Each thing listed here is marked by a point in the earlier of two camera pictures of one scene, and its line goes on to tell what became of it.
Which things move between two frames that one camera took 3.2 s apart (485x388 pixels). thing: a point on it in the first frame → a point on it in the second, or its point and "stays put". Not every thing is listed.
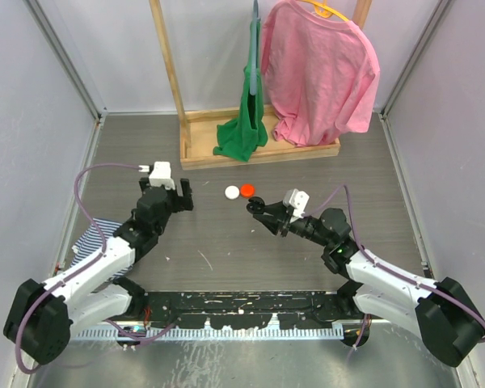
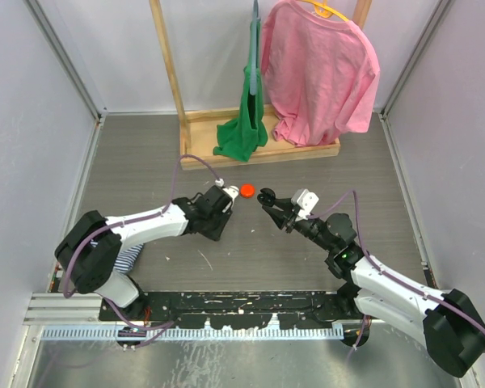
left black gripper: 180,203 → 214,234
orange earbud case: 247,190 stays put
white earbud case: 232,192 stays put
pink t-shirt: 322,73 stays put
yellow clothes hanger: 325,10 stays put
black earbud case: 256,204 → 267,198
